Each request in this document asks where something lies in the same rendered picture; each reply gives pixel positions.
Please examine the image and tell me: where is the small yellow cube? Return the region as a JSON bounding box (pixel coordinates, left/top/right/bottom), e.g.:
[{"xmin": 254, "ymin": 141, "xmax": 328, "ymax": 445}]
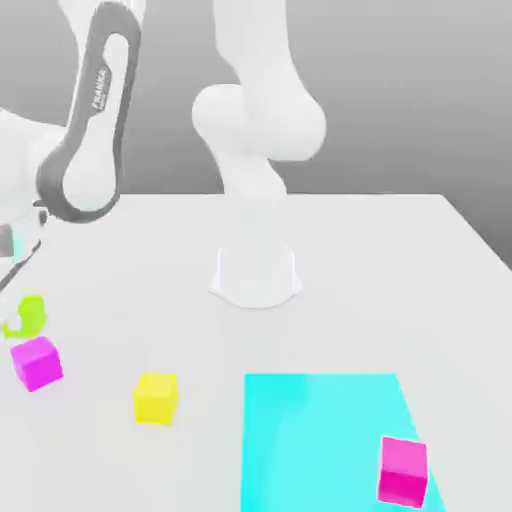
[{"xmin": 132, "ymin": 372, "xmax": 180, "ymax": 426}]

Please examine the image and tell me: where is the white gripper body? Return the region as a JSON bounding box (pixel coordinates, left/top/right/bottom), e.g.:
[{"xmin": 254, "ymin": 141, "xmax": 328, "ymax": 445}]
[{"xmin": 0, "ymin": 238, "xmax": 43, "ymax": 309}]

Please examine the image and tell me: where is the large cyan box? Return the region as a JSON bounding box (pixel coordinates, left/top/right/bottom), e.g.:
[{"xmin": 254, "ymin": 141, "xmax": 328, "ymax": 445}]
[{"xmin": 240, "ymin": 372, "xmax": 448, "ymax": 512}]

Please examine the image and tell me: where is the small lime green cube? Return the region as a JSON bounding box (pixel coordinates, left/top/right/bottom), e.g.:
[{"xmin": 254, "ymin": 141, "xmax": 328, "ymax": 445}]
[{"xmin": 2, "ymin": 294, "xmax": 48, "ymax": 340}]

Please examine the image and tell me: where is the small pink cube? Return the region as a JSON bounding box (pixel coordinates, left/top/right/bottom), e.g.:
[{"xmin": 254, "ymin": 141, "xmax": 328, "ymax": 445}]
[{"xmin": 376, "ymin": 435, "xmax": 429, "ymax": 510}]

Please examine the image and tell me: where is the small magenta cube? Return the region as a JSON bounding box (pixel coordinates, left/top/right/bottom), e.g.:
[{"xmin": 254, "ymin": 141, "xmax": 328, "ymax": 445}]
[{"xmin": 10, "ymin": 335, "xmax": 65, "ymax": 393}]

